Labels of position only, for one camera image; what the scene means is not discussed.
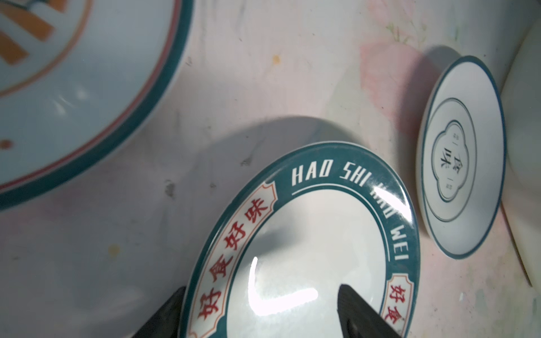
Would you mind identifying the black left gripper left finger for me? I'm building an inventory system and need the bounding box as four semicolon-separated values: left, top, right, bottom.
132;286;186;338

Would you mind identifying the white plate grey emblem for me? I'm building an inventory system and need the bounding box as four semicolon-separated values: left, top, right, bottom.
416;56;507;260

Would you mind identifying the green rim plate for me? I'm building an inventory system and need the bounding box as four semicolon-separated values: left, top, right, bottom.
178;142;421;337

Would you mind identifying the orange sunburst plate far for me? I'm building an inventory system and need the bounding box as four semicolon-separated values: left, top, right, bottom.
1;1;194;210

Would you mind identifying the floral table mat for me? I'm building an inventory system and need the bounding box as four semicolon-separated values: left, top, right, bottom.
1;1;540;337

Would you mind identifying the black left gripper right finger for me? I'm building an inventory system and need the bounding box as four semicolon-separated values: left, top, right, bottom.
338;284;400;338

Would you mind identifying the white plastic bin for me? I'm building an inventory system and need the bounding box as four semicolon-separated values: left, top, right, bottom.
502;21;540;292

